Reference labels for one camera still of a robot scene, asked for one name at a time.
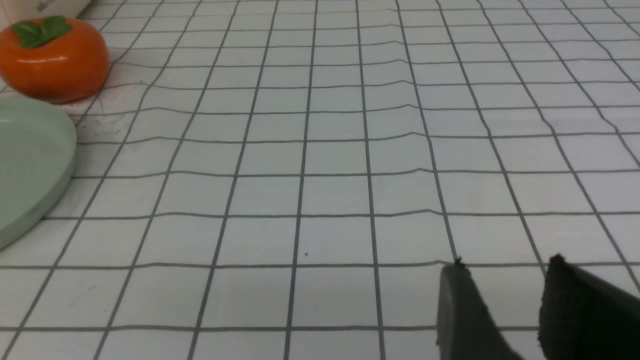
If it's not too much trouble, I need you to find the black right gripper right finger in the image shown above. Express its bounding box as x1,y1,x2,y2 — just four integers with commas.
538,254,640,360

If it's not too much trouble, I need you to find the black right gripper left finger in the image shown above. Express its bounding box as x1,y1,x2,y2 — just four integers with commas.
436,258,522,360

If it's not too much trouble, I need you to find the white grid tablecloth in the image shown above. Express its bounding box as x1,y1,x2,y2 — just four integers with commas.
1,0,640,360

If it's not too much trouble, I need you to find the pale green plate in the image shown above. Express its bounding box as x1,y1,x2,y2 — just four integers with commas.
0,97,77,248

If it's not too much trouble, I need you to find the orange persimmon toy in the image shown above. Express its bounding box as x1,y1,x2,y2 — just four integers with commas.
0,15,110,104

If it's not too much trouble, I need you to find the cream two-slot toaster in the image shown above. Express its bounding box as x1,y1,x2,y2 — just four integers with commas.
0,0,90,30

